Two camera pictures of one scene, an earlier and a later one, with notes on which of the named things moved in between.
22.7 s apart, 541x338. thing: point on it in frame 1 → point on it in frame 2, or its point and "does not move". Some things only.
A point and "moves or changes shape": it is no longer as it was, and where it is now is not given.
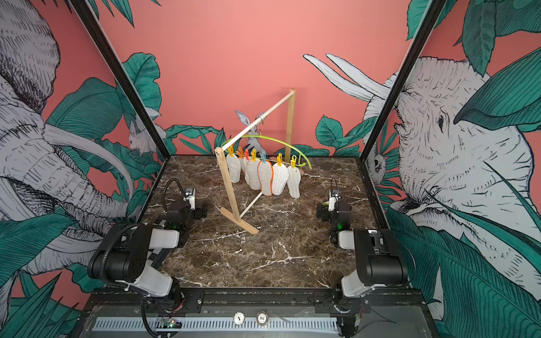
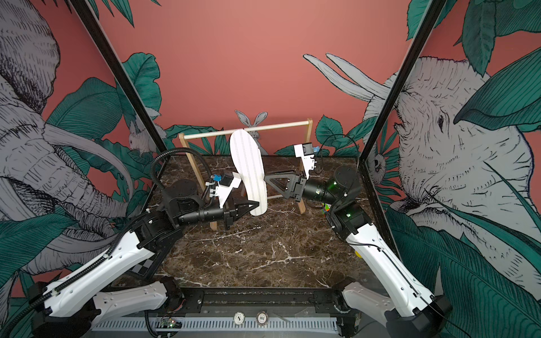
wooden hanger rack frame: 221,158 → 185,136
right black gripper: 327,213 → 304,186
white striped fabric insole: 294,177 moves or changes shape
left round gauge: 239,317 does not move
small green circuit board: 170,323 does not move
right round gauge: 262,317 does not move
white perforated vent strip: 220,324 does not move
